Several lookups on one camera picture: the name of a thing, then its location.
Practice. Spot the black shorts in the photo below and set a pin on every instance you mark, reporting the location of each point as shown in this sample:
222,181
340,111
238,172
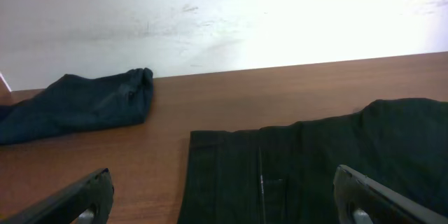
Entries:
284,174

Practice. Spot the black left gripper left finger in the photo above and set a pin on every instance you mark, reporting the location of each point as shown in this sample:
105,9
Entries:
88,200

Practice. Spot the folded dark blue garment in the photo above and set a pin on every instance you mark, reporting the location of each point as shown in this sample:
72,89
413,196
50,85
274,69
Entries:
77,104

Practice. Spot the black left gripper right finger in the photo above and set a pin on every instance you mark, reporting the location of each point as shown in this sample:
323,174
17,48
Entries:
359,199

